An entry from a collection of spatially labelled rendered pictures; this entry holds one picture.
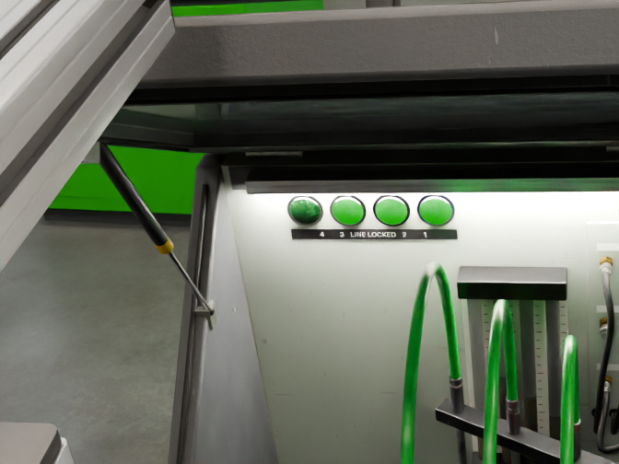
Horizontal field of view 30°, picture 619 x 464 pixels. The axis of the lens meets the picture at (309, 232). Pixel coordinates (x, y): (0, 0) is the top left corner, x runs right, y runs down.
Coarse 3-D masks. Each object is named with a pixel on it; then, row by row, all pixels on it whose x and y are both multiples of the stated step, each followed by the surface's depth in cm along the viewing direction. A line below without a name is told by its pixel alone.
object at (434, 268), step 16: (432, 272) 134; (448, 288) 147; (416, 304) 128; (448, 304) 149; (416, 320) 126; (448, 320) 152; (416, 336) 125; (448, 336) 154; (416, 352) 124; (448, 352) 156; (416, 368) 123; (416, 384) 123
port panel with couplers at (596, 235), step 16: (592, 224) 150; (608, 224) 149; (592, 240) 151; (608, 240) 151; (592, 256) 153; (608, 256) 152; (592, 272) 154; (608, 272) 150; (592, 288) 155; (592, 304) 157; (592, 320) 158; (592, 336) 159; (592, 352) 161; (592, 368) 162; (608, 368) 162; (592, 384) 164; (608, 384) 161; (592, 400) 165
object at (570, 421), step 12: (564, 348) 130; (576, 348) 137; (564, 360) 128; (576, 360) 140; (564, 372) 127; (576, 372) 142; (564, 384) 126; (576, 384) 144; (564, 396) 125; (576, 396) 145; (564, 408) 124; (576, 408) 146; (564, 420) 124; (576, 420) 147; (564, 432) 123; (576, 432) 148; (564, 444) 123; (576, 444) 149; (564, 456) 123; (576, 456) 150
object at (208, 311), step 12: (108, 156) 124; (108, 168) 126; (120, 168) 127; (120, 180) 128; (120, 192) 130; (132, 192) 130; (132, 204) 131; (144, 204) 133; (144, 216) 133; (144, 228) 136; (156, 228) 136; (156, 240) 138; (168, 240) 139; (168, 252) 140; (180, 264) 143; (192, 288) 148; (204, 300) 151; (204, 312) 152; (216, 312) 155
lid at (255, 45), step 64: (192, 0) 64; (256, 0) 63; (384, 0) 61; (576, 0) 55; (192, 64) 60; (256, 64) 59; (320, 64) 58; (384, 64) 57; (448, 64) 57; (512, 64) 56; (576, 64) 55; (128, 128) 121; (192, 128) 128; (256, 128) 129; (320, 128) 130; (384, 128) 131; (448, 128) 132; (512, 128) 131; (576, 128) 129
